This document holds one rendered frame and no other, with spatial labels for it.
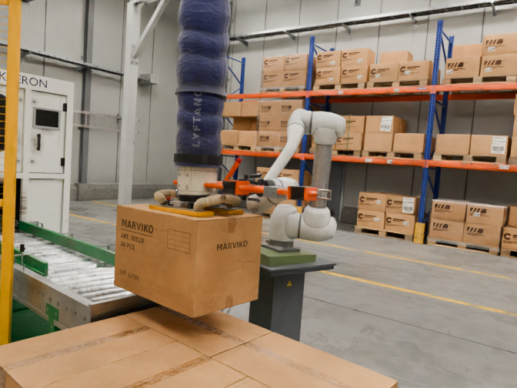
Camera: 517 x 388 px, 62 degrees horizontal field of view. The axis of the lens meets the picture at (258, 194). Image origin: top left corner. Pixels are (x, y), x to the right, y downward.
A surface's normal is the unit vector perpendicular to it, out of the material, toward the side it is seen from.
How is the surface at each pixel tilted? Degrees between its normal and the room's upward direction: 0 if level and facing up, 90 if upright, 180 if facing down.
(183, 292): 90
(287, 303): 90
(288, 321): 90
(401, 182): 90
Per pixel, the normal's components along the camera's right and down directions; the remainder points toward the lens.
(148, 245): -0.65, 0.00
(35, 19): 0.81, 0.10
